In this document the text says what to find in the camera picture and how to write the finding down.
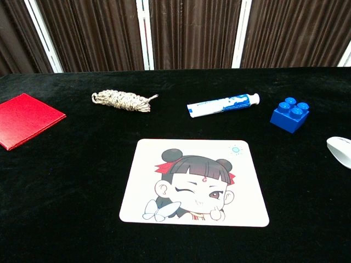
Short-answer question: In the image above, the white computer mouse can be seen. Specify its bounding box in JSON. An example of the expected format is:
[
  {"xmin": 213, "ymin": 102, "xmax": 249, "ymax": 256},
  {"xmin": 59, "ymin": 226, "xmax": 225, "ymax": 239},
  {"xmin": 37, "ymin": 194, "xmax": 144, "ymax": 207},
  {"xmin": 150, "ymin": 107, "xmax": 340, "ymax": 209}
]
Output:
[{"xmin": 326, "ymin": 136, "xmax": 351, "ymax": 170}]

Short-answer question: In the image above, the beige braided rope bundle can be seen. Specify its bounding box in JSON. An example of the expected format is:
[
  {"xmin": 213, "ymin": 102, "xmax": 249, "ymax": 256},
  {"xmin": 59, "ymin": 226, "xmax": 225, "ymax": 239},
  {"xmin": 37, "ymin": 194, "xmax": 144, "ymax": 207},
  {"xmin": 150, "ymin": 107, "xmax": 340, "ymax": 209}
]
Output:
[{"xmin": 91, "ymin": 89, "xmax": 160, "ymax": 113}]

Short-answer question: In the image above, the brown pleated curtain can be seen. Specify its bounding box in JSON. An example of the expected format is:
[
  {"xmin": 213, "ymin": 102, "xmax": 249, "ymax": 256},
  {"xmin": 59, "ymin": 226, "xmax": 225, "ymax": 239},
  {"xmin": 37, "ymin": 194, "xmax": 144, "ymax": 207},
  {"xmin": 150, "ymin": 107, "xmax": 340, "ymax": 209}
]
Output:
[
  {"xmin": 36, "ymin": 0, "xmax": 145, "ymax": 73},
  {"xmin": 0, "ymin": 0, "xmax": 54, "ymax": 77},
  {"xmin": 149, "ymin": 0, "xmax": 242, "ymax": 70},
  {"xmin": 240, "ymin": 0, "xmax": 351, "ymax": 68}
]

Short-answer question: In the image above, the black velvet tablecloth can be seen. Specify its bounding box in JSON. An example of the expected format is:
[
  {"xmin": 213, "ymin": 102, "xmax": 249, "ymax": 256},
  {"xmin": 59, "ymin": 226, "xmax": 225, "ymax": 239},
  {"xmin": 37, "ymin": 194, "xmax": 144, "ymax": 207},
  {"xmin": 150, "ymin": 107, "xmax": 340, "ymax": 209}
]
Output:
[{"xmin": 0, "ymin": 66, "xmax": 351, "ymax": 263}]

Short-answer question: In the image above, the cartoon girl mouse pad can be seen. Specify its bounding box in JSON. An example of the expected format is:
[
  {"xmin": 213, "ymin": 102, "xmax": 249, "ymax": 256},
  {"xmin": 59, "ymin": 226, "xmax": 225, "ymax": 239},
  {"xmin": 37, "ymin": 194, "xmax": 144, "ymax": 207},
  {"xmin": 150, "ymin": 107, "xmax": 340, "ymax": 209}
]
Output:
[{"xmin": 118, "ymin": 138, "xmax": 270, "ymax": 228}]

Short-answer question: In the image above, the white partition frame post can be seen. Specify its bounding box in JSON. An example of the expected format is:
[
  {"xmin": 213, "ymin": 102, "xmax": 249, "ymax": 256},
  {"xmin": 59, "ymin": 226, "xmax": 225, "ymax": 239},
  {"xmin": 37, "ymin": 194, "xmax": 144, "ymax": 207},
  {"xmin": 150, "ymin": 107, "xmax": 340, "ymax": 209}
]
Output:
[
  {"xmin": 337, "ymin": 45, "xmax": 351, "ymax": 67},
  {"xmin": 135, "ymin": 0, "xmax": 155, "ymax": 71},
  {"xmin": 23, "ymin": 0, "xmax": 64, "ymax": 73},
  {"xmin": 231, "ymin": 0, "xmax": 252, "ymax": 69}
]

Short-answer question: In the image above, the white blue toothpaste tube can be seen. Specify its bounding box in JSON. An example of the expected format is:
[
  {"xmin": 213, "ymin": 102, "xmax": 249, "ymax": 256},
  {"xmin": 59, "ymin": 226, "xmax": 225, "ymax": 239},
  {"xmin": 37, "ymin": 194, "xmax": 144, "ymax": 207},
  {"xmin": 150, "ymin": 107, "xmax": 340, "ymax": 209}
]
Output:
[{"xmin": 186, "ymin": 93, "xmax": 261, "ymax": 119}]

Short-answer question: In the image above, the red hardcover book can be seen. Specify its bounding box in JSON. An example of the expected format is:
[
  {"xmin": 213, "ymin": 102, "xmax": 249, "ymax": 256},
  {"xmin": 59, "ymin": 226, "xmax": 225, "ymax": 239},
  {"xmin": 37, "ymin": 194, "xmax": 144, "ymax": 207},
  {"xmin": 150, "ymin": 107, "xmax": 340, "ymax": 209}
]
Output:
[{"xmin": 0, "ymin": 93, "xmax": 67, "ymax": 151}]

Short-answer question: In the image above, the blue plastic building block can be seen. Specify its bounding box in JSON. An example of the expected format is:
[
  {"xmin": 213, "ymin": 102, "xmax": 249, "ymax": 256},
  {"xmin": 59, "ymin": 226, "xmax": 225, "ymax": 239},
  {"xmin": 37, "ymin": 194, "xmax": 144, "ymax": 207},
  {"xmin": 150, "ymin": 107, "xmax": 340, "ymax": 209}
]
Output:
[{"xmin": 269, "ymin": 96, "xmax": 310, "ymax": 134}]

